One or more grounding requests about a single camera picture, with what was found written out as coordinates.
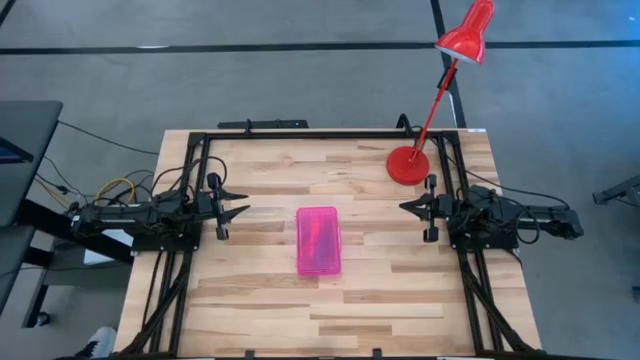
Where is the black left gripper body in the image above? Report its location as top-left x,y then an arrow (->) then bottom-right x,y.
196,172 -> 231,241

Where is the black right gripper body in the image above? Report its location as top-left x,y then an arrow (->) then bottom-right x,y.
423,173 -> 455,243

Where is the clear box with pink lid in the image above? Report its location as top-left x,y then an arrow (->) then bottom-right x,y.
295,206 -> 343,277

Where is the white paper box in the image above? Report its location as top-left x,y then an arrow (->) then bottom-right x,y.
83,229 -> 136,266

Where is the red desk lamp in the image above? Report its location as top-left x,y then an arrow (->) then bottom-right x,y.
385,0 -> 497,187

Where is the black clamp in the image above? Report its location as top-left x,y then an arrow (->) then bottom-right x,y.
395,112 -> 417,136

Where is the black desk beam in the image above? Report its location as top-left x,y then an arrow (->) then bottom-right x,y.
14,198 -> 135,265

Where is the person's foot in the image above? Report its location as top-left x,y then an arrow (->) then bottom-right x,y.
73,325 -> 118,359

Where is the grey stand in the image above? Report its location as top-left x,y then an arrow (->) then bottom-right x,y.
591,173 -> 640,207

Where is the grey desk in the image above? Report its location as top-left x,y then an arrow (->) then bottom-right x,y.
0,99 -> 65,229

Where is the dark grey desk panel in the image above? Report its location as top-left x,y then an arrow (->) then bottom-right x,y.
0,224 -> 36,314

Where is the dark laptop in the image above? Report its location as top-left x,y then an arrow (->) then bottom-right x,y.
0,135 -> 35,165

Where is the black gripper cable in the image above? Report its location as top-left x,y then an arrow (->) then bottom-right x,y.
149,155 -> 229,201

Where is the black bar bracket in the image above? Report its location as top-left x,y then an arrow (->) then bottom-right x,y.
217,118 -> 310,131

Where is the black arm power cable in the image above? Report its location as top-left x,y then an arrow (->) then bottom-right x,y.
438,145 -> 572,210

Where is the yellow cable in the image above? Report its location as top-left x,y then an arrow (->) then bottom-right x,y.
94,177 -> 136,205

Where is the black metal table frame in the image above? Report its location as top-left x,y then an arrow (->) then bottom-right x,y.
112,128 -> 544,360

